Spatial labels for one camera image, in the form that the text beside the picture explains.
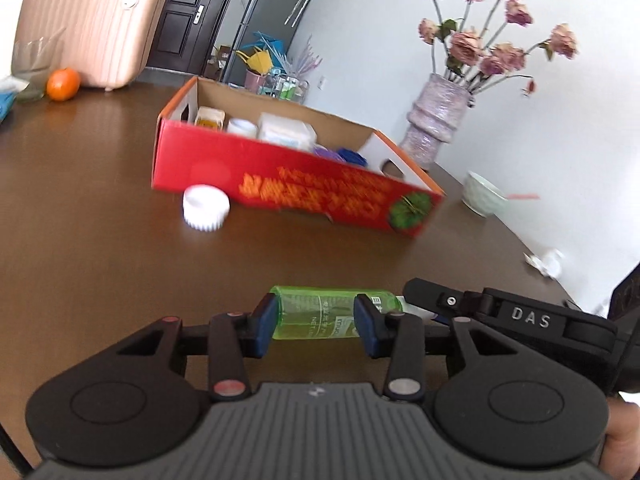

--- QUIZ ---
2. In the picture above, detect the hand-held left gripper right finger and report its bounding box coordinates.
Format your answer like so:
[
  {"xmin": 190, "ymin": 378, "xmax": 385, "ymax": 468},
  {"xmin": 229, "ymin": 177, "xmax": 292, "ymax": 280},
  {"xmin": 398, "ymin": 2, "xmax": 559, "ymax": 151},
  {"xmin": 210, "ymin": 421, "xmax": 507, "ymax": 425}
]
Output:
[{"xmin": 353, "ymin": 295, "xmax": 502, "ymax": 404}]

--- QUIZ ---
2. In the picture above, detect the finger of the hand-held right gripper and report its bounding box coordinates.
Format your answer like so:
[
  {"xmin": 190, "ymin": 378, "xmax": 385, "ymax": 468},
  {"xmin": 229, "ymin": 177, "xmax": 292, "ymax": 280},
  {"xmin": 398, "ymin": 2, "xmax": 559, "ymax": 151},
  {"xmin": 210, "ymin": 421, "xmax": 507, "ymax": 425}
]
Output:
[{"xmin": 402, "ymin": 277, "xmax": 486, "ymax": 321}]

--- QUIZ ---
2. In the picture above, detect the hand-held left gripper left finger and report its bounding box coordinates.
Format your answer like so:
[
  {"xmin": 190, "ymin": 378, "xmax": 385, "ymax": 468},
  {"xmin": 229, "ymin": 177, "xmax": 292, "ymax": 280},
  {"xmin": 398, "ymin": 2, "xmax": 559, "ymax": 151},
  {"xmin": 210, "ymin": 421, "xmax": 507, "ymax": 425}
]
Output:
[{"xmin": 118, "ymin": 294, "xmax": 279, "ymax": 404}]

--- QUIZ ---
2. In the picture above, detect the green plastic bottle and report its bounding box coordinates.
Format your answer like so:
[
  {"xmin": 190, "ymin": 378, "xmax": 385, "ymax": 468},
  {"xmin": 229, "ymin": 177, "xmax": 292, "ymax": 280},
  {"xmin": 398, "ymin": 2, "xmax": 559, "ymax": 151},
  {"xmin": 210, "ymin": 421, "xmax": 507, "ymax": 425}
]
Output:
[{"xmin": 270, "ymin": 285, "xmax": 405, "ymax": 341}]

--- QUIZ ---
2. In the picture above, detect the red cardboard box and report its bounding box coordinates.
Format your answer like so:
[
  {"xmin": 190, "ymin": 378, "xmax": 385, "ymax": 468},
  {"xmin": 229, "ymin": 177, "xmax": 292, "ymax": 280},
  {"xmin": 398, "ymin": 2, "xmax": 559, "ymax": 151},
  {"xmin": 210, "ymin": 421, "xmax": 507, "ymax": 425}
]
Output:
[{"xmin": 151, "ymin": 76, "xmax": 446, "ymax": 238}]

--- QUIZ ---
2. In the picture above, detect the white round jar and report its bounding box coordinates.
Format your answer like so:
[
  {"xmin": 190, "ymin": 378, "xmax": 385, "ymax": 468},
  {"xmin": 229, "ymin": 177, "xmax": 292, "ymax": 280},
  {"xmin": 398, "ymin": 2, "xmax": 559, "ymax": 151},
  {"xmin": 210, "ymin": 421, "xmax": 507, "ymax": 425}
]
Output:
[{"xmin": 226, "ymin": 117, "xmax": 258, "ymax": 138}]

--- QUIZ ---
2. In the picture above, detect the person's right hand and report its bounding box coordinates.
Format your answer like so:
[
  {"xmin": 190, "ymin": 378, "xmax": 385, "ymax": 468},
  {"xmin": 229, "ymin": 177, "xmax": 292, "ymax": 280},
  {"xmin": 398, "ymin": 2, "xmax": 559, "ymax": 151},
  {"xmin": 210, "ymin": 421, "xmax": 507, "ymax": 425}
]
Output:
[{"xmin": 599, "ymin": 394, "xmax": 640, "ymax": 480}]

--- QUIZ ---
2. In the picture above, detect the crumpled white paper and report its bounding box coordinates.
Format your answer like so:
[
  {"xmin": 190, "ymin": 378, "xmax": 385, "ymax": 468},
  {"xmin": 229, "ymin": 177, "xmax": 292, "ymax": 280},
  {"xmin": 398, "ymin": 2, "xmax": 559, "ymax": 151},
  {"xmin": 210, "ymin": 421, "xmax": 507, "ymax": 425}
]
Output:
[{"xmin": 523, "ymin": 248, "xmax": 566, "ymax": 278}]

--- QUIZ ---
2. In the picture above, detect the pale green bowl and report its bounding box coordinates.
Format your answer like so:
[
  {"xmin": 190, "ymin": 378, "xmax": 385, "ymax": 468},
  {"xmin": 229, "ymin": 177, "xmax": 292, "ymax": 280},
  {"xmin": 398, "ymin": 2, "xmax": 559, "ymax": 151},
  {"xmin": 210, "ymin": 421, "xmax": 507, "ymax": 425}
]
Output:
[{"xmin": 461, "ymin": 170, "xmax": 508, "ymax": 218}]

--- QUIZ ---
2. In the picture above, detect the white ribbed cap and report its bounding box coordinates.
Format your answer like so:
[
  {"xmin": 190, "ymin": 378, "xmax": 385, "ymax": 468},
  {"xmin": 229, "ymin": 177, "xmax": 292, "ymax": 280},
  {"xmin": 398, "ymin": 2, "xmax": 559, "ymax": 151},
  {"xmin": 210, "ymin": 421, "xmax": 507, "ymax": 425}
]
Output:
[{"xmin": 182, "ymin": 185, "xmax": 231, "ymax": 232}]

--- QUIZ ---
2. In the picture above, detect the blue round lid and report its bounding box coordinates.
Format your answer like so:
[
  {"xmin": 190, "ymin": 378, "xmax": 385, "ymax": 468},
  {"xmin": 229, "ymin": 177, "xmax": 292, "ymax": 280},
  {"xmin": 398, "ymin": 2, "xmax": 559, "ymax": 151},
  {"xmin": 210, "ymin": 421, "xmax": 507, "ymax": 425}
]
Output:
[{"xmin": 337, "ymin": 147, "xmax": 369, "ymax": 167}]

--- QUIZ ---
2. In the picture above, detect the speckled purple vase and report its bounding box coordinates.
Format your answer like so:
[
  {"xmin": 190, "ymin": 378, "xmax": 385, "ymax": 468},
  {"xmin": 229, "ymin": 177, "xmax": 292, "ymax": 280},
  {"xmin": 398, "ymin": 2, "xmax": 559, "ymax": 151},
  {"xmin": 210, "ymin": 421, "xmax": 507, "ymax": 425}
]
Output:
[{"xmin": 398, "ymin": 72, "xmax": 473, "ymax": 171}]

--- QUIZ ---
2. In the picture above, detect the white square box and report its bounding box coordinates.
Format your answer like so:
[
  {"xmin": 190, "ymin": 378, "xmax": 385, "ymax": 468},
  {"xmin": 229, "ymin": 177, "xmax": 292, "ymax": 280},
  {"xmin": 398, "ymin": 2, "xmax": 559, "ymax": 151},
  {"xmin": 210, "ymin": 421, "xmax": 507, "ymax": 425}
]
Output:
[{"xmin": 256, "ymin": 112, "xmax": 317, "ymax": 152}]

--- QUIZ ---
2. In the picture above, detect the small yellow white jar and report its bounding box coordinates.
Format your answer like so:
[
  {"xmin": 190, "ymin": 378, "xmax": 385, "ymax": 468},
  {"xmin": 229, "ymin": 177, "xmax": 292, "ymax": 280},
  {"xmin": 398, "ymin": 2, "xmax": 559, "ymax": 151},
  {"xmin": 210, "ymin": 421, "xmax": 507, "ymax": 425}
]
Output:
[{"xmin": 194, "ymin": 106, "xmax": 226, "ymax": 132}]

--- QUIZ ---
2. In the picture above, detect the pink bucket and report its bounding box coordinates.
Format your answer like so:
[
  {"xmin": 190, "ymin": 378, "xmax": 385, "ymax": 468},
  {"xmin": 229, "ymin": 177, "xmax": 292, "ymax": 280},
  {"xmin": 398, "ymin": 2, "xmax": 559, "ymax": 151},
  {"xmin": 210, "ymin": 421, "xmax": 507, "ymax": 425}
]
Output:
[{"xmin": 244, "ymin": 69, "xmax": 268, "ymax": 95}]

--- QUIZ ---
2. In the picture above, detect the dried pink roses bouquet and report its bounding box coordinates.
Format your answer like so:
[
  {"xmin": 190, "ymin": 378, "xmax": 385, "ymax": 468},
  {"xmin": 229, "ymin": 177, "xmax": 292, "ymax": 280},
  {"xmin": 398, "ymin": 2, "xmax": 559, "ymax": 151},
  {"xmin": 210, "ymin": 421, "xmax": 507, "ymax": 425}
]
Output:
[{"xmin": 402, "ymin": 0, "xmax": 580, "ymax": 96}]

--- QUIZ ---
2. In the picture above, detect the blue bag with yellow items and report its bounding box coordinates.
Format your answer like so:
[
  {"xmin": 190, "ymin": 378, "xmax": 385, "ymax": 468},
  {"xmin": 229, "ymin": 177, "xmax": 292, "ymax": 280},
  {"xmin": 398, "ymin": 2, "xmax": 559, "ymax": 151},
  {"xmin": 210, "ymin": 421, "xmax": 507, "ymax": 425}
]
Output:
[{"xmin": 235, "ymin": 32, "xmax": 291, "ymax": 78}]

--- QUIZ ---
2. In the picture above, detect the dried lavender bunch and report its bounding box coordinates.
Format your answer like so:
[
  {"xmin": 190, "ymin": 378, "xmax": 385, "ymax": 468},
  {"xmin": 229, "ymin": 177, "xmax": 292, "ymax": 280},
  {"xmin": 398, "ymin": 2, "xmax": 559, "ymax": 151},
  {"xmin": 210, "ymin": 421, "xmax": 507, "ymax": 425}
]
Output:
[{"xmin": 285, "ymin": 35, "xmax": 323, "ymax": 78}]

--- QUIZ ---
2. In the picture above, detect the grey refrigerator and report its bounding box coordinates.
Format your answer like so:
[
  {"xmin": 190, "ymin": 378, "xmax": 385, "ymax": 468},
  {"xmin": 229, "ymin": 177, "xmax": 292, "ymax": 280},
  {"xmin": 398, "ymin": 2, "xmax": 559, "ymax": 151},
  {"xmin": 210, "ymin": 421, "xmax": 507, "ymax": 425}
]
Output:
[{"xmin": 222, "ymin": 0, "xmax": 326, "ymax": 86}]

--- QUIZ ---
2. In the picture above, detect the orange fruit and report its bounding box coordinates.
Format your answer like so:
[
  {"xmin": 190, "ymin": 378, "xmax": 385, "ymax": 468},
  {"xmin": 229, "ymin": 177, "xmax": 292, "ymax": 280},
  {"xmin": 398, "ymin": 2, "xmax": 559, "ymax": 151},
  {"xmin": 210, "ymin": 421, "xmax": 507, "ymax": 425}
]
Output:
[{"xmin": 46, "ymin": 67, "xmax": 82, "ymax": 102}]

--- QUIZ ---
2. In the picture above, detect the dark brown door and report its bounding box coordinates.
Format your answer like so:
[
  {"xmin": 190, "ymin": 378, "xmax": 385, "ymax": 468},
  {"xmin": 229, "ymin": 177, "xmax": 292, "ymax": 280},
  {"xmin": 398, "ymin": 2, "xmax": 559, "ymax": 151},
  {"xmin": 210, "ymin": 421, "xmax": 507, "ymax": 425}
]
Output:
[{"xmin": 145, "ymin": 0, "xmax": 241, "ymax": 73}]

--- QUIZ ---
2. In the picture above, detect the blue white tissue pack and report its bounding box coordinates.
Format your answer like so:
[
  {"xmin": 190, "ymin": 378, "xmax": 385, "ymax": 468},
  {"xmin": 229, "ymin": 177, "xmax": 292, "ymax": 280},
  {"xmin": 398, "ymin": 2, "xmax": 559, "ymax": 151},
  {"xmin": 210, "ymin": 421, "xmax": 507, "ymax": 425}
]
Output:
[{"xmin": 0, "ymin": 75, "xmax": 31, "ymax": 123}]

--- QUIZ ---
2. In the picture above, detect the pink ribbed suitcase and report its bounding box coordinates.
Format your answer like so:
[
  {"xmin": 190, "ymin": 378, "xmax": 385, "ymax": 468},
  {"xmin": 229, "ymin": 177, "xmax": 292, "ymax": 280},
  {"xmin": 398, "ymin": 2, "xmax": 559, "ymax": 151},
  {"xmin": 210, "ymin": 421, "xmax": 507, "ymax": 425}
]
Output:
[{"xmin": 11, "ymin": 0, "xmax": 167, "ymax": 92}]

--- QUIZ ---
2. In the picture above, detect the clear drinking glass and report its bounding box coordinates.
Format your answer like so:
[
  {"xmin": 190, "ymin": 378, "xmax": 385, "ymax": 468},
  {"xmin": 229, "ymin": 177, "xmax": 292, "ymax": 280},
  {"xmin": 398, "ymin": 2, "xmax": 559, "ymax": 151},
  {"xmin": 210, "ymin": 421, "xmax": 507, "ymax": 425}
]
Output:
[{"xmin": 11, "ymin": 30, "xmax": 66, "ymax": 101}]

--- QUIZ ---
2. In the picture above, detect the metal wire cart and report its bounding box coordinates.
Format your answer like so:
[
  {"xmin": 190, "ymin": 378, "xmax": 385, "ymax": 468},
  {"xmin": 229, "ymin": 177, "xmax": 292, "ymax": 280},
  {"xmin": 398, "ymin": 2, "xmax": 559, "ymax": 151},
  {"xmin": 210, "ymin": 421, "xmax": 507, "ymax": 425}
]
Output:
[{"xmin": 262, "ymin": 72, "xmax": 309, "ymax": 105}]

